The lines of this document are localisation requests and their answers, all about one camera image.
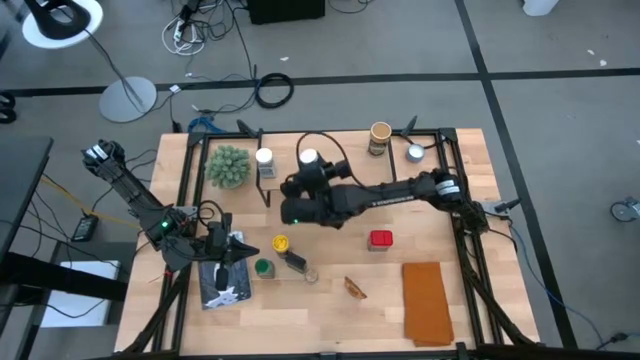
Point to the small cork-top glass jar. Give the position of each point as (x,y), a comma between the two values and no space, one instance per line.
(311,276)

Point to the white floor container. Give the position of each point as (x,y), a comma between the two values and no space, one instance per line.
(540,6)

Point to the small silver round tin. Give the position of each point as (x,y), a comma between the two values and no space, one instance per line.
(415,153)

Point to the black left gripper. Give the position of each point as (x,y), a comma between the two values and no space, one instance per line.
(215,245)

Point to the tan-lid glass jar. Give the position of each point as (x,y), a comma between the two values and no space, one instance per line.
(380,135)

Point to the black aluminium table frame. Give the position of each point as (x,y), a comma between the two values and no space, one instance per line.
(225,134)

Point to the floor lamp with grey base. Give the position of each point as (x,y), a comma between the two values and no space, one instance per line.
(127,100)

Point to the black chair wheels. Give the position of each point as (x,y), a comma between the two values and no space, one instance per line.
(7,116)

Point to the red-lid square spice jar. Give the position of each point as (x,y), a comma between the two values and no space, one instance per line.
(381,239)

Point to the grey caster wheel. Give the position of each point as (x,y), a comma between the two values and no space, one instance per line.
(625,210)

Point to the green-lid oregano jar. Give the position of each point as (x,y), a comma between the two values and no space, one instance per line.
(264,268)

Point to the black side desk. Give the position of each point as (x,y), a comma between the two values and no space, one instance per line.
(20,190)

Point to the green succulent in white pot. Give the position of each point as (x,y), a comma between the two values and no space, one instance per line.
(227,167)

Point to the yellow-lid spice jar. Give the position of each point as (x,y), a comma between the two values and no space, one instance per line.
(280,243)

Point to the white-lid bagel seasoning jar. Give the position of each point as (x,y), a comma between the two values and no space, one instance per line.
(265,160)
(308,156)

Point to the orange folded cloth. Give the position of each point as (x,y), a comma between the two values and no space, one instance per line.
(427,305)

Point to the black box on floor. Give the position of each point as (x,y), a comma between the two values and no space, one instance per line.
(285,10)

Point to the dark green spice tin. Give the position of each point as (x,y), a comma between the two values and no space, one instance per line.
(296,262)

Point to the black power adapter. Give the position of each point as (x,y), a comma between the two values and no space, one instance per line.
(85,228)

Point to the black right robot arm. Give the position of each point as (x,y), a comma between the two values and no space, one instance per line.
(390,195)

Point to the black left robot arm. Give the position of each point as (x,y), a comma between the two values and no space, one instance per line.
(130,187)

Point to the wooden shelf with black legs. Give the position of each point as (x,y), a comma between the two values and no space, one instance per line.
(360,172)

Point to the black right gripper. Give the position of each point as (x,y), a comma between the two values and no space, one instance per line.
(312,179)

